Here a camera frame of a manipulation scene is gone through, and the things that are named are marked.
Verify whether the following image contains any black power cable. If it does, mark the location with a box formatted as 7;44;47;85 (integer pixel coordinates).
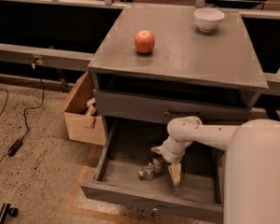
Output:
0;77;46;176

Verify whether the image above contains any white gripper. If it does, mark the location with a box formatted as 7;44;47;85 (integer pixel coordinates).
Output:
150;136;192;186

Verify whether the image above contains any grey wooden drawer cabinet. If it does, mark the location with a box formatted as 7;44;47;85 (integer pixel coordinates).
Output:
87;3;269;157

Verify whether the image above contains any black power adapter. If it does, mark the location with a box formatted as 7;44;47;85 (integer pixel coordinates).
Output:
7;139;22;157

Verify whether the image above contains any red apple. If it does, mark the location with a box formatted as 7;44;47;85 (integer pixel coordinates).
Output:
134;30;155;53

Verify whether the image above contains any open grey bottom drawer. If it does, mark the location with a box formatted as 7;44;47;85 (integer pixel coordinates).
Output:
81;119;223;224

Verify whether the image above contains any black floor stand piece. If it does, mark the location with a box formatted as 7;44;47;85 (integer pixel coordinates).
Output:
0;203;19;224

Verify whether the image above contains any grey metal rail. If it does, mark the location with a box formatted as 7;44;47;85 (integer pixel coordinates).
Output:
0;43;93;72

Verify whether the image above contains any closed grey upper drawer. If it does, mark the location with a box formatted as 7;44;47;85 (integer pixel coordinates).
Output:
94;90;251;124

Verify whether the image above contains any white ceramic bowl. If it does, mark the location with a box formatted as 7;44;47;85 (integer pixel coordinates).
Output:
194;7;225;33

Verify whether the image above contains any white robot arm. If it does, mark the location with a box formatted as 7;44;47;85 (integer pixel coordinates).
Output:
151;117;280;224

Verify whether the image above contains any cardboard box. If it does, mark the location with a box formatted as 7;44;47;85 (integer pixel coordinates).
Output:
55;72;106;145

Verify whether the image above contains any clear plastic water bottle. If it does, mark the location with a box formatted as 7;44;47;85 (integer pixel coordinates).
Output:
138;156;166;180

